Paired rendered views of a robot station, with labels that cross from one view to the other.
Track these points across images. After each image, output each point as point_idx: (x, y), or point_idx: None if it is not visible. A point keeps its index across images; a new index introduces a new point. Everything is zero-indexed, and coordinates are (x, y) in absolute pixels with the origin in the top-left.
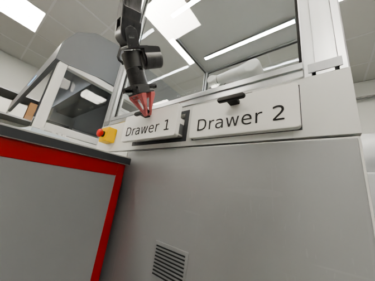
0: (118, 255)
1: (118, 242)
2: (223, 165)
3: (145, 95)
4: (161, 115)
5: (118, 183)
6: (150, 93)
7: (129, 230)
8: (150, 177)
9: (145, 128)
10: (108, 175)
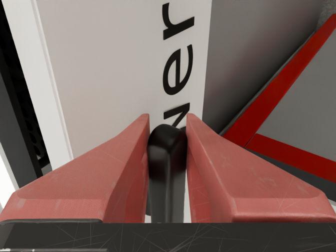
0: (280, 36)
1: (272, 51)
2: None
3: (233, 182)
4: (117, 13)
5: (251, 118)
6: (112, 208)
7: (268, 31)
8: (217, 20)
9: (172, 125)
10: (279, 140)
